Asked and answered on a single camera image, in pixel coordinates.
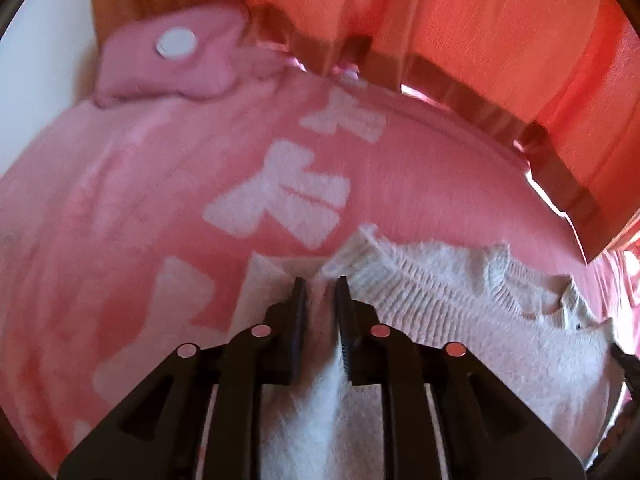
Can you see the brown bed frame rail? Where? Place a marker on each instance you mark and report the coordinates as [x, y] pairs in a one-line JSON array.
[[500, 105]]

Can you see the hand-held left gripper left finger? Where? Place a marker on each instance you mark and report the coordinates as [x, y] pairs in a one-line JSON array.
[[299, 310]]

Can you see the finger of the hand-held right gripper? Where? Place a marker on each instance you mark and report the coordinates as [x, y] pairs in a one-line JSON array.
[[628, 366]]

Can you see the pink pillow with white dot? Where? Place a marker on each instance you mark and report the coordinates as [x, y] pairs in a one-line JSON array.
[[150, 67]]

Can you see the orange curtain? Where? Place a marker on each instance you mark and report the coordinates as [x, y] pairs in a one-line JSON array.
[[475, 20]]

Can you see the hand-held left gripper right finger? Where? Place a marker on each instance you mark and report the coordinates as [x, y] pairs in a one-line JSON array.
[[343, 310]]

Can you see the pink blanket with white print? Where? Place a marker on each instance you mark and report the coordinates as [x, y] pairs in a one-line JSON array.
[[150, 200]]

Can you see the white knitted sweater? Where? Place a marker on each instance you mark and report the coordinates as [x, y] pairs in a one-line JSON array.
[[500, 360]]

